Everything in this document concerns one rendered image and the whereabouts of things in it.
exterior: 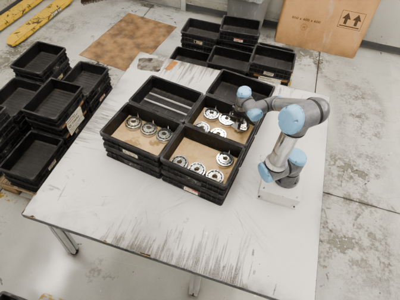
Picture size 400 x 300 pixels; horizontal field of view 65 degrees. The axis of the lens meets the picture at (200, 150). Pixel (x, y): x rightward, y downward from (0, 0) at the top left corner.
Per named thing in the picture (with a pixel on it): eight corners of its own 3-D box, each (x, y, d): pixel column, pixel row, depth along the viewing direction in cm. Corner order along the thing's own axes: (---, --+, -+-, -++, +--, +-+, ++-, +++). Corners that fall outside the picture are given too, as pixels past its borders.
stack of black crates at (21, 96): (28, 105, 300) (13, 76, 273) (56, 112, 296) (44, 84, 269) (-1, 135, 276) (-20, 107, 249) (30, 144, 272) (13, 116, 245)
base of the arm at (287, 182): (298, 168, 189) (303, 159, 181) (299, 190, 180) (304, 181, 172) (273, 164, 190) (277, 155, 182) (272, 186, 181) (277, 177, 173)
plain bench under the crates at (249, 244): (302, 151, 301) (330, 96, 246) (278, 334, 205) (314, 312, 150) (146, 110, 324) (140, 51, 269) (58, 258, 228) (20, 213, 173)
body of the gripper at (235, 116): (233, 111, 195) (236, 99, 185) (246, 116, 194) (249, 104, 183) (228, 121, 192) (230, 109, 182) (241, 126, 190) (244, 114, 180)
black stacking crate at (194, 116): (258, 127, 207) (262, 114, 198) (242, 159, 190) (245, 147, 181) (203, 106, 216) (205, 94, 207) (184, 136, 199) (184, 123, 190)
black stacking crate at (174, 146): (242, 159, 190) (245, 147, 181) (223, 198, 173) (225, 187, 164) (183, 136, 199) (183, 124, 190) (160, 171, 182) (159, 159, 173)
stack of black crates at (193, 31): (221, 52, 369) (224, 24, 342) (213, 66, 351) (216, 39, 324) (188, 44, 374) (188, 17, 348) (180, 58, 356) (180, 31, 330)
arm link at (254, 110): (271, 109, 166) (261, 94, 171) (252, 115, 162) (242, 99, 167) (266, 118, 172) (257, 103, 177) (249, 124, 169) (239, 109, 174)
